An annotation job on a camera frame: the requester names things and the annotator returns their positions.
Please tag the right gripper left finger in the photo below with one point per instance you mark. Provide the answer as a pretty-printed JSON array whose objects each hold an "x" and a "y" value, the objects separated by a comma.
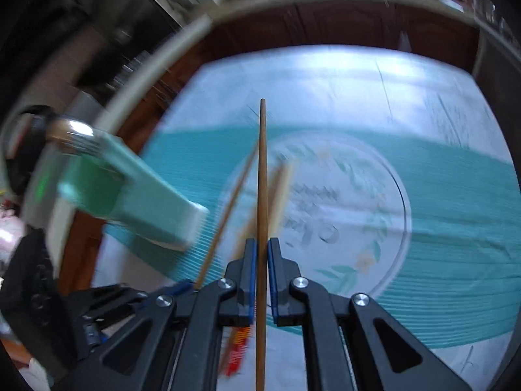
[{"x": 200, "y": 317}]

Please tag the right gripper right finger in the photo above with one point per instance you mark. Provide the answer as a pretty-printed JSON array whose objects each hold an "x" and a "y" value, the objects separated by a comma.
[{"x": 351, "y": 343}]

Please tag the brown wooden chopstick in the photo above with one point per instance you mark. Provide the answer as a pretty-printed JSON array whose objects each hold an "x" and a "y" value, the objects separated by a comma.
[{"x": 262, "y": 241}]

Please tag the green plastic utensil holder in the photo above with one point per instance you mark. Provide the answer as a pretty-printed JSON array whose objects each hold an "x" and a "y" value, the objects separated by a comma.
[{"x": 117, "y": 186}]

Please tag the bamboo chopstick red band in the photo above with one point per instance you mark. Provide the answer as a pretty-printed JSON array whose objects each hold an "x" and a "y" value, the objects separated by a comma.
[{"x": 211, "y": 251}]

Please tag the teal patterned tablecloth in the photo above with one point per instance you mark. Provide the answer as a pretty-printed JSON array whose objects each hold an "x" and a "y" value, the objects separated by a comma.
[{"x": 402, "y": 187}]

